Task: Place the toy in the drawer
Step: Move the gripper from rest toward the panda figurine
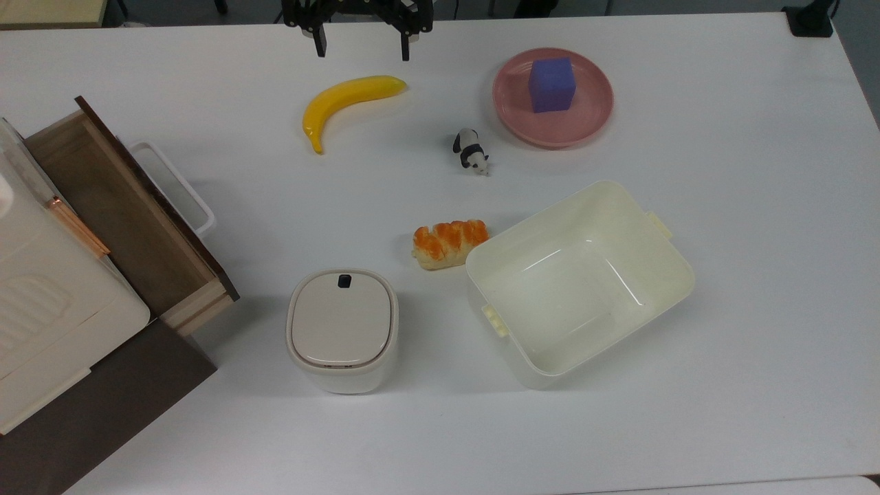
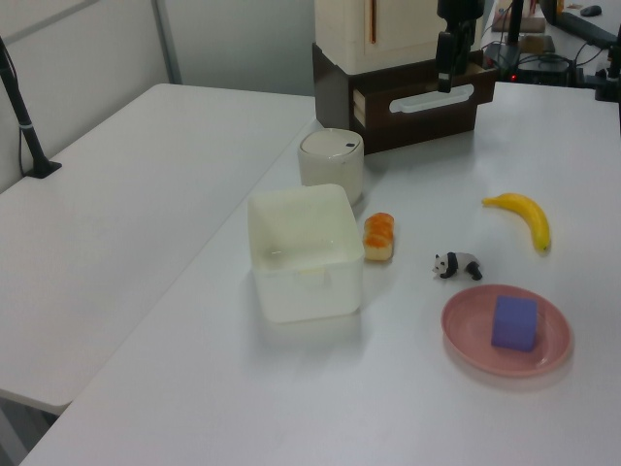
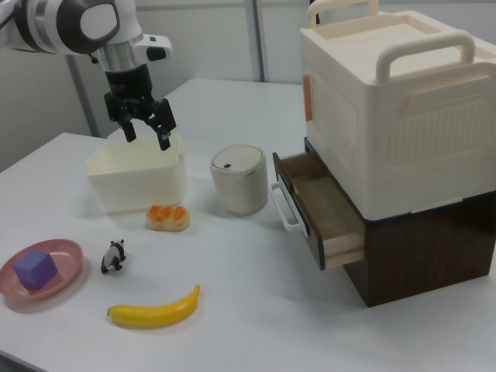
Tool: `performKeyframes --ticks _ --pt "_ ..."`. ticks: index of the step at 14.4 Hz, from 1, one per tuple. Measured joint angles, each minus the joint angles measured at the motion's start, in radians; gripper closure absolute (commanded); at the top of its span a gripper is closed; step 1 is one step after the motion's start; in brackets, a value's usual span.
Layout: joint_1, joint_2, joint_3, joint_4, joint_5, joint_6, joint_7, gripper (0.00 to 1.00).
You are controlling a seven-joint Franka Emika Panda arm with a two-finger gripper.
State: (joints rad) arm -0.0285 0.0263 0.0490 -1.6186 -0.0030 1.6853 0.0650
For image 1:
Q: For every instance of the yellow toy banana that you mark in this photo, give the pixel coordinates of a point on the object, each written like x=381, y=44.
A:
x=337, y=100

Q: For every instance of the orange box latch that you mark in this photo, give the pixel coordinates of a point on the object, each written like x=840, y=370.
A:
x=77, y=227

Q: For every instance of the cream plastic open container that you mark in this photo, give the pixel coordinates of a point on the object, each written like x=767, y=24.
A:
x=584, y=289

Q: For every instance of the pink plate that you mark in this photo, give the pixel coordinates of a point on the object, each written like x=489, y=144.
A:
x=584, y=120

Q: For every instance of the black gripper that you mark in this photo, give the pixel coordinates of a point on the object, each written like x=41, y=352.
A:
x=357, y=7

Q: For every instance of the purple cube block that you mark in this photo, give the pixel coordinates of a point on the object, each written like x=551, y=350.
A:
x=551, y=86

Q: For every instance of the black and white panda toy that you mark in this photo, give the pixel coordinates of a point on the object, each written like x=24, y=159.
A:
x=471, y=152

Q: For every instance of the orange topped toy bread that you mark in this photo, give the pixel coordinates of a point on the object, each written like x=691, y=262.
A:
x=448, y=243

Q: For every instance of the black mount base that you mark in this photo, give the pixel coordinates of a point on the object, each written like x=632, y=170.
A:
x=810, y=20

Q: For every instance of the cream lidded trash bin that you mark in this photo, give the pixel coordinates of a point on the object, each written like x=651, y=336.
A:
x=342, y=330

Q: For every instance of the light wooden desk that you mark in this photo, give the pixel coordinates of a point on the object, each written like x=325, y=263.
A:
x=48, y=10

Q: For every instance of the dark brown wooden cabinet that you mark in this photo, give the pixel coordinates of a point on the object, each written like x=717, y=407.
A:
x=103, y=405

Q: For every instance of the cream plastic storage box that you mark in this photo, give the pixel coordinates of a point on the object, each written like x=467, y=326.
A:
x=48, y=302

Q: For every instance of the open wooden drawer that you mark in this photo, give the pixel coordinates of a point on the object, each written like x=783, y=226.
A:
x=130, y=220

